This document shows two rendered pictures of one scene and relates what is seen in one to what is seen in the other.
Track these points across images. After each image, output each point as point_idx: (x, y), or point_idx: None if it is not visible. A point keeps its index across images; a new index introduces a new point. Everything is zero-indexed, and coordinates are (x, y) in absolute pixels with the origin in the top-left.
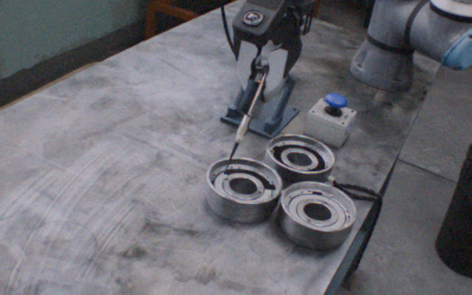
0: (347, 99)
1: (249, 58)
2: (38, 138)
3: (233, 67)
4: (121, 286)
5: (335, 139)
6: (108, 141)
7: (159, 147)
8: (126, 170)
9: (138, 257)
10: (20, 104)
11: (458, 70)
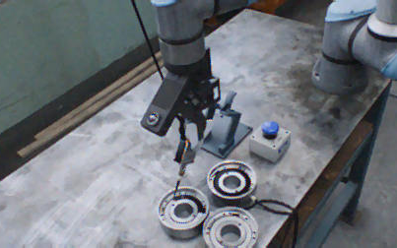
0: (298, 109)
1: (176, 126)
2: (63, 173)
3: (215, 91)
4: None
5: (270, 156)
6: (109, 171)
7: (143, 173)
8: (115, 196)
9: None
10: (57, 144)
11: None
